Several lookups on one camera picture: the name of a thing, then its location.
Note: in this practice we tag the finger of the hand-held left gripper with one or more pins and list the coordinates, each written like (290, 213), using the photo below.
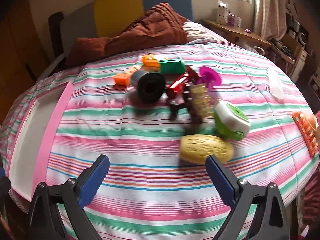
(3, 185)

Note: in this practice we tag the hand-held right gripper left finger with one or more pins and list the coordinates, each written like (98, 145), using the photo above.
(93, 180)

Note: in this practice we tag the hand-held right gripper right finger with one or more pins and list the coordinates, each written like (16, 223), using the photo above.
(221, 180)

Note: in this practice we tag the yellow oval embossed block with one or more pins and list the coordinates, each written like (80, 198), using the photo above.
(205, 148)

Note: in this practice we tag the pink box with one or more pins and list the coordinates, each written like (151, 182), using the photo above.
(50, 135)

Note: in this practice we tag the green and white plastic toy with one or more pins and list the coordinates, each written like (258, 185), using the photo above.
(230, 117)

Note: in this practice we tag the beige toothed plastic piece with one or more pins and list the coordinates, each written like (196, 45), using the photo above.
(201, 100)

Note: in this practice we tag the dark brown plastic piece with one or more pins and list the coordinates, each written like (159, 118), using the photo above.
(175, 108)

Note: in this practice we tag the red metallic tube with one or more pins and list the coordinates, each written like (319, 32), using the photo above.
(176, 87)

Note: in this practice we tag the purple plastic spool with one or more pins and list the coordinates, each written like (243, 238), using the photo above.
(210, 76)

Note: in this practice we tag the black spool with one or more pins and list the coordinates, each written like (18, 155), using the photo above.
(150, 87)

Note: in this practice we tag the striped blanket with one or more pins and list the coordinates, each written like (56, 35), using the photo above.
(150, 135)

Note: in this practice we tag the red cloth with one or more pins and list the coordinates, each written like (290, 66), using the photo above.
(312, 200)

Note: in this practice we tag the orange grid plastic piece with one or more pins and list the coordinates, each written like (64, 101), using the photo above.
(306, 135)

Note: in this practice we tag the orange linked cube blocks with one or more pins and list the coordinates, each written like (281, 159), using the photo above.
(121, 78)

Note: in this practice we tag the peach round object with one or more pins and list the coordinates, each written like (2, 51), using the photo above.
(312, 121)

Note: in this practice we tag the clear plastic tube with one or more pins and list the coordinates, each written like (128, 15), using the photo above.
(276, 85)

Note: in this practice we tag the dark red stepped block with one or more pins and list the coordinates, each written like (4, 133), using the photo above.
(191, 72)

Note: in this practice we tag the green flanged plastic piece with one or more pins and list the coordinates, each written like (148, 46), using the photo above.
(171, 67)

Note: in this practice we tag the orange and yellow plastic toy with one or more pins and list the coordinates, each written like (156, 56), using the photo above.
(151, 63)

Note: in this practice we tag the wooden wardrobe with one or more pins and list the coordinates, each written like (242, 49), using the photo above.
(17, 55)

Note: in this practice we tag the wooden shelf unit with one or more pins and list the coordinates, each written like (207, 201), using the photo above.
(292, 50)

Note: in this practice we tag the pale pillow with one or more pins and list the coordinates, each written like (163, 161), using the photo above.
(200, 32)

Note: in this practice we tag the wooden side desk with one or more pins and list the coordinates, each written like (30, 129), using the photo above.
(232, 31)

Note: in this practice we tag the small purple object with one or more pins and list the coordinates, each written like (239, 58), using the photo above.
(248, 31)

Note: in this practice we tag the purple box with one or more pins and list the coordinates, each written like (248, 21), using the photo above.
(233, 20)

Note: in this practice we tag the brown quilt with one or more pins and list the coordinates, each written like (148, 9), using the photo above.
(150, 27)

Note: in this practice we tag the white carton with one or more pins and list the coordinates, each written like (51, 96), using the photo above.
(222, 12)

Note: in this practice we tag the multicolour padded headboard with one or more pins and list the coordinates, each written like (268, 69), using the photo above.
(117, 12)

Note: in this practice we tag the floral curtain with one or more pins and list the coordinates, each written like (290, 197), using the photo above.
(270, 10)

